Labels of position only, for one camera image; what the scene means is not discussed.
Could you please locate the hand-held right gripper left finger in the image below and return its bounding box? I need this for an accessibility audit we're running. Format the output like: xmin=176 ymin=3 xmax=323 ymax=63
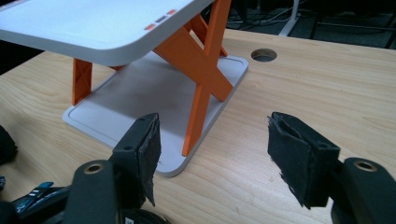
xmin=108 ymin=112 xmax=163 ymax=207

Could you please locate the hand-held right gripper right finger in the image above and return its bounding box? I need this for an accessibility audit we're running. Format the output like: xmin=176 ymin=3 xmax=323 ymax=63
xmin=266 ymin=111 xmax=341 ymax=210

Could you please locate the white box with orange trim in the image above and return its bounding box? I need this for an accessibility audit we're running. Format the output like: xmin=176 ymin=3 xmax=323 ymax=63
xmin=0 ymin=0 xmax=250 ymax=179

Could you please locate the white desk frame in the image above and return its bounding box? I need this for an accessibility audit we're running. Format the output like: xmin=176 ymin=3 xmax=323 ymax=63
xmin=277 ymin=0 xmax=302 ymax=37

